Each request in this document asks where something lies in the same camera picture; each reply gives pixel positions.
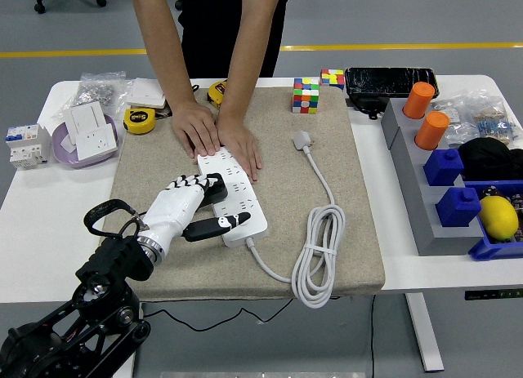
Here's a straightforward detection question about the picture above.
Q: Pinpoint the purple bowl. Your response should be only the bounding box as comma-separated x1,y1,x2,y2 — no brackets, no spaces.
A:
51,113,123,169

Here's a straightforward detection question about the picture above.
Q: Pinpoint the large colourful puzzle cube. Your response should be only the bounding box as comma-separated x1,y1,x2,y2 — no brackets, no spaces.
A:
291,77,320,114

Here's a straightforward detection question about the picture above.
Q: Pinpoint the square yellow tape measure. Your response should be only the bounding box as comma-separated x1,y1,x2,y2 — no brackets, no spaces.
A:
206,78,229,109

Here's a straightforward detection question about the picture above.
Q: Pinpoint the clear bag of resistors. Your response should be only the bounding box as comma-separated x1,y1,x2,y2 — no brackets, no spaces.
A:
465,87,523,146

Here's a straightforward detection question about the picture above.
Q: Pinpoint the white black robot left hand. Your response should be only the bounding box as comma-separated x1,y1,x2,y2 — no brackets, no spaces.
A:
141,172,252,255

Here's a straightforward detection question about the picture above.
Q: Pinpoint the small colourful puzzle cube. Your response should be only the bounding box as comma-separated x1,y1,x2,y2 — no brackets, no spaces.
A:
320,69,346,91

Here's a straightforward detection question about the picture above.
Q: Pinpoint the white circuit breaker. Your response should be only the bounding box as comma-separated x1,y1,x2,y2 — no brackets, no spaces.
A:
4,122,52,170

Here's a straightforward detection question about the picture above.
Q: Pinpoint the grey-brown mat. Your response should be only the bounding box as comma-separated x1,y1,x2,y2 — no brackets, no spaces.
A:
101,86,386,302

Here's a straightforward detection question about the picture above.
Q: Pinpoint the black hanging cable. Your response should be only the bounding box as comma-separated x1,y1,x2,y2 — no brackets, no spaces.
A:
369,294,377,378

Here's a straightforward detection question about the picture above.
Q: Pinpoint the person's right hand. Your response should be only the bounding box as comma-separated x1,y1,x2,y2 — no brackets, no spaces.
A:
171,101,221,158

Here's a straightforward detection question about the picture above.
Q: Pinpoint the clear bag of small parts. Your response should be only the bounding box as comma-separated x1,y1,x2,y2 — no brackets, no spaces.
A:
431,95,477,149

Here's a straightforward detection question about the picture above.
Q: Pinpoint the person's left hand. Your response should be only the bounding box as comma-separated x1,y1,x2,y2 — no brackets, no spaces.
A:
216,118,262,182

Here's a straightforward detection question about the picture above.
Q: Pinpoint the round yellow tape measure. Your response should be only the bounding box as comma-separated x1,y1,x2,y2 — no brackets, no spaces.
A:
123,106,157,135

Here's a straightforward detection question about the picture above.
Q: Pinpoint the black cloth bundle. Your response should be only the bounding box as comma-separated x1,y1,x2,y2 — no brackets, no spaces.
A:
456,136,523,182

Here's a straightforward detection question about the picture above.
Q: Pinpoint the black clip device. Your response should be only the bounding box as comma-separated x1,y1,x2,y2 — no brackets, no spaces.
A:
346,92,389,121

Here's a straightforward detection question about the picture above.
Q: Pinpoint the blue square block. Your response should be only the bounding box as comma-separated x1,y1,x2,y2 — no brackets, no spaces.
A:
434,185,482,229
422,148,465,187

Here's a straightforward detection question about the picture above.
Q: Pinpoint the black table control panel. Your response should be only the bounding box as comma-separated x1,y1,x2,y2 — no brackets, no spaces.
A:
463,288,523,301

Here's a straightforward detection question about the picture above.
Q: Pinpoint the black wrapped tray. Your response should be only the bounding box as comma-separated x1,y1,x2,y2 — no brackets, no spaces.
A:
344,66,440,100

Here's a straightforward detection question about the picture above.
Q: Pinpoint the white power strip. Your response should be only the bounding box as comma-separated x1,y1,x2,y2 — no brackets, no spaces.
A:
197,146,269,248

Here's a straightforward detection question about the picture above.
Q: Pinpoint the white wall switch plate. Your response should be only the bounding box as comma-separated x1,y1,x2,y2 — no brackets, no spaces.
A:
124,77,168,109

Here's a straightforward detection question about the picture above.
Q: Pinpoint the person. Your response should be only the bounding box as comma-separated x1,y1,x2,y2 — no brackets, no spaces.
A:
176,0,291,80

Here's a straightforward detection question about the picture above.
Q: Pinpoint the yellow lemon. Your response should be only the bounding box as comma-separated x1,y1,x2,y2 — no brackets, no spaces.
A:
477,195,519,240

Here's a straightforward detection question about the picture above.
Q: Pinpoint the blue storage bin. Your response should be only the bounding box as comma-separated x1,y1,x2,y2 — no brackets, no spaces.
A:
461,177,523,261

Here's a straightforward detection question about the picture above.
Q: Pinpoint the white switch panel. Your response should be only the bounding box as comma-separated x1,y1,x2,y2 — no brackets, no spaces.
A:
60,100,110,146

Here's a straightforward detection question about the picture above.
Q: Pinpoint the black plug adapter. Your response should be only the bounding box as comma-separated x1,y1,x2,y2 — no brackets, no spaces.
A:
199,172,229,207

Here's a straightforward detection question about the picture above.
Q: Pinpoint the white power strip cable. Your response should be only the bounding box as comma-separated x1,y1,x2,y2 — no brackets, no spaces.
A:
244,130,346,309

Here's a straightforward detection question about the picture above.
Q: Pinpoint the grey block holder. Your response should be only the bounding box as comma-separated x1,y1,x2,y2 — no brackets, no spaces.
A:
380,96,485,256

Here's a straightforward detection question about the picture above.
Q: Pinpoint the clear bag of screws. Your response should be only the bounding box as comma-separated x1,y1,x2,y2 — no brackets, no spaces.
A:
51,70,136,120

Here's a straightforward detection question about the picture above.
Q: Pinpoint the orange cylinder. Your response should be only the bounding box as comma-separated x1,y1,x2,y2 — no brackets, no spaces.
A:
414,111,450,150
402,81,436,120

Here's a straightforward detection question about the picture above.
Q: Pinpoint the thin black adapter cord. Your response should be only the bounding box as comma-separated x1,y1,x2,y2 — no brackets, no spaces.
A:
141,298,294,333

